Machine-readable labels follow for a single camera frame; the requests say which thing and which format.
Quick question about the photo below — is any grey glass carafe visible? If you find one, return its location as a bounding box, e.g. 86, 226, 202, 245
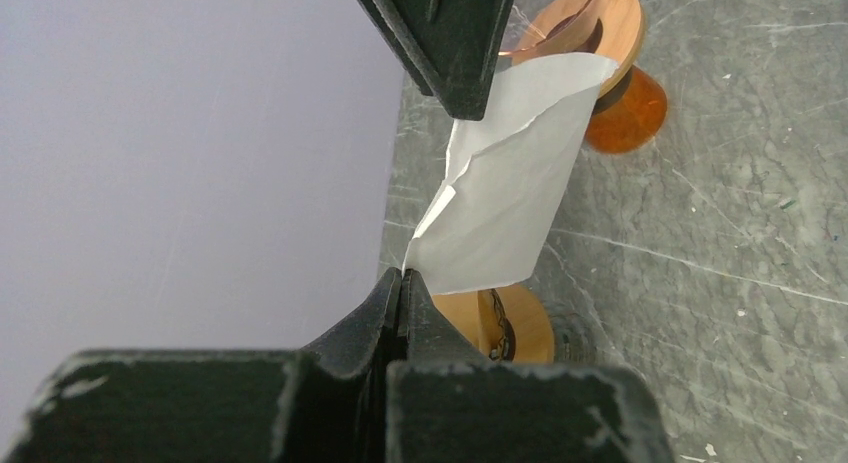
551, 313, 597, 364

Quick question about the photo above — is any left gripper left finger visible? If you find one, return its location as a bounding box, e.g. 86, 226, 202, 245
6, 268, 403, 462

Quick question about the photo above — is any white paper coffee filter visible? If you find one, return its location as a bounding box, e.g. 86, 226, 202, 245
404, 53, 618, 295

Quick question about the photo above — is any pink dripper with wooden ring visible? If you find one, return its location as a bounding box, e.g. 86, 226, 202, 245
499, 0, 605, 62

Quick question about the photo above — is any wooden dripper ring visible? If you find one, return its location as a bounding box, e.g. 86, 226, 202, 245
510, 0, 647, 100
431, 282, 556, 366

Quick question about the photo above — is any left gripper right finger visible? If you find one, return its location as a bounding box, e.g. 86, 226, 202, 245
385, 270, 675, 462

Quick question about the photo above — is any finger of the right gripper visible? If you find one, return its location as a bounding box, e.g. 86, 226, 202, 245
357, 0, 514, 121

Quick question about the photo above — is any orange glass cup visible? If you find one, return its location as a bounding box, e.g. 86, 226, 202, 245
586, 66, 668, 154

